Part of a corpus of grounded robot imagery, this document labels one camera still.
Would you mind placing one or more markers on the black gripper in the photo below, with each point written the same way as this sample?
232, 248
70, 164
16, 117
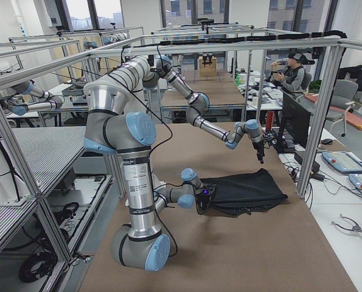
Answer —
202, 201
256, 145

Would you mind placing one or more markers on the black t-shirt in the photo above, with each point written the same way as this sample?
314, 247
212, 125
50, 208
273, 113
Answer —
245, 193

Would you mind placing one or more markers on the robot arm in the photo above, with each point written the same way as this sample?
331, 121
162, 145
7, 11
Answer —
123, 135
141, 243

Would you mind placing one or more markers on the black Huawei monitor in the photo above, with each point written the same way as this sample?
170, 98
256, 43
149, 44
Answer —
295, 121

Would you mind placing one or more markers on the person wearing VR headset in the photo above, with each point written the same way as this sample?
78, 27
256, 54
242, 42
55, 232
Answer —
292, 78

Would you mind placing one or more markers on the grey office chair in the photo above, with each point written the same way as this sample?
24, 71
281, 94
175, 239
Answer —
341, 102

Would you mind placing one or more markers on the reacher grabber tool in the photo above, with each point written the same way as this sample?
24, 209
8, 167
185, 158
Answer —
354, 228

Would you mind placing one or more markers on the aluminium frame post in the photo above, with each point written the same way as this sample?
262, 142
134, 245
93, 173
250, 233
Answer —
330, 70

